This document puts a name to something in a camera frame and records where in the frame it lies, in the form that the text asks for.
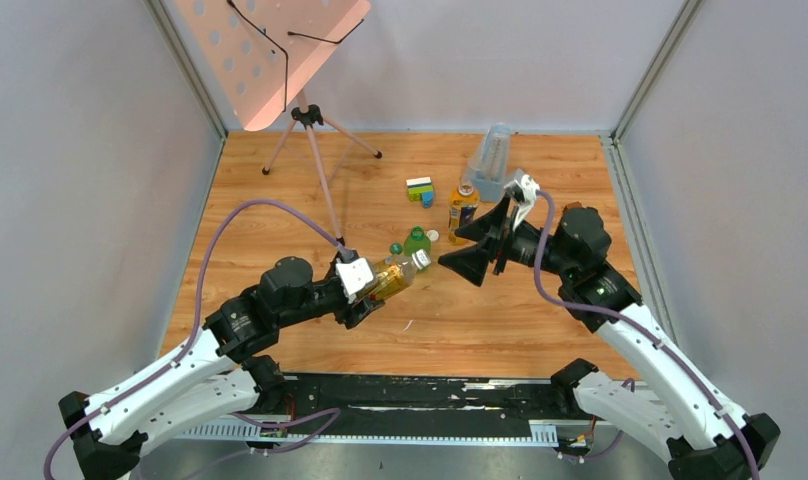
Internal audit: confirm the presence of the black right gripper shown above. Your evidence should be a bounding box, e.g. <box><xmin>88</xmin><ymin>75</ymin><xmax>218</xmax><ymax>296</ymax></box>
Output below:
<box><xmin>437</xmin><ymin>194</ymin><xmax>575</xmax><ymax>286</ymax></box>

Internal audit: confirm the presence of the yellow blue milk tea bottle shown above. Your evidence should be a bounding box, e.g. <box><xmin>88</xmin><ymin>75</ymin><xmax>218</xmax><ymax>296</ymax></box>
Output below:
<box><xmin>448</xmin><ymin>181</ymin><xmax>480</xmax><ymax>245</ymax></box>

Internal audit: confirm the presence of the red yellow tea bottle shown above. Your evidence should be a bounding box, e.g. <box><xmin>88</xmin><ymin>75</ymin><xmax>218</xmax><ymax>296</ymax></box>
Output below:
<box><xmin>362</xmin><ymin>254</ymin><xmax>423</xmax><ymax>301</ymax></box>

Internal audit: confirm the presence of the white tea bottle cap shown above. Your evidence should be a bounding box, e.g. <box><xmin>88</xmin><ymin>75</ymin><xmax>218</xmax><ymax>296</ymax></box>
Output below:
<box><xmin>412</xmin><ymin>249</ymin><xmax>432</xmax><ymax>270</ymax></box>

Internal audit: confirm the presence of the green plastic bottle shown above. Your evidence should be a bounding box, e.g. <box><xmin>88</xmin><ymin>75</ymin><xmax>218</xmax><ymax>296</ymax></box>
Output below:
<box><xmin>403</xmin><ymin>226</ymin><xmax>432</xmax><ymax>255</ymax></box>

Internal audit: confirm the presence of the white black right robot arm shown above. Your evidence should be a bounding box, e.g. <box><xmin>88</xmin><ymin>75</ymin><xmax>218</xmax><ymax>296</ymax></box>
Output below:
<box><xmin>439</xmin><ymin>199</ymin><xmax>780</xmax><ymax>479</ymax></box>

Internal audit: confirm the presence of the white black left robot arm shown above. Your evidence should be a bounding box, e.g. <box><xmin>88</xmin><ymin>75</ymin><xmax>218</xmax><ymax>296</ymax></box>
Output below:
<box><xmin>59</xmin><ymin>252</ymin><xmax>380</xmax><ymax>479</ymax></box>

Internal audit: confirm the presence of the clear blue detergent bottle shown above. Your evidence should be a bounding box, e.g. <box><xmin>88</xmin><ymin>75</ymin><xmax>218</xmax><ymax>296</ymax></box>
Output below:
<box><xmin>461</xmin><ymin>124</ymin><xmax>513</xmax><ymax>203</ymax></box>

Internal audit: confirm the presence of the coloured toy brick stack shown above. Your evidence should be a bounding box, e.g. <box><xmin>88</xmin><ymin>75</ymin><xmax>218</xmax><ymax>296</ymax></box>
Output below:
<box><xmin>406</xmin><ymin>176</ymin><xmax>435</xmax><ymax>209</ymax></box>

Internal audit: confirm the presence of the pink music stand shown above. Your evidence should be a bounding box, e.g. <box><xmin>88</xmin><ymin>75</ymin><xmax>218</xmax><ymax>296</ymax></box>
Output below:
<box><xmin>165</xmin><ymin>1</ymin><xmax>383</xmax><ymax>240</ymax></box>

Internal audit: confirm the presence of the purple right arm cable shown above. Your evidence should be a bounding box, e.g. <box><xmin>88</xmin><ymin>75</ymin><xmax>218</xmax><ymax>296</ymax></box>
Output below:
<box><xmin>533</xmin><ymin>190</ymin><xmax>763</xmax><ymax>480</ymax></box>

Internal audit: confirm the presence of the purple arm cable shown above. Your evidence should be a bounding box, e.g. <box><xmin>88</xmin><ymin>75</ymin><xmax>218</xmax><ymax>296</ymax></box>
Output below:
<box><xmin>42</xmin><ymin>199</ymin><xmax>356</xmax><ymax>480</ymax></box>
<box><xmin>533</xmin><ymin>190</ymin><xmax>763</xmax><ymax>480</ymax></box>

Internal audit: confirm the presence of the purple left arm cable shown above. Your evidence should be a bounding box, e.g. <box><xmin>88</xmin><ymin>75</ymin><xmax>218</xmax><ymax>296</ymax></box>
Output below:
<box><xmin>42</xmin><ymin>199</ymin><xmax>356</xmax><ymax>480</ymax></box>

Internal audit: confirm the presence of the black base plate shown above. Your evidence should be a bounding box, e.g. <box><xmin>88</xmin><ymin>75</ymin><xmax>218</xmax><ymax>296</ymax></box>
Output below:
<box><xmin>244</xmin><ymin>373</ymin><xmax>592</xmax><ymax>439</ymax></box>

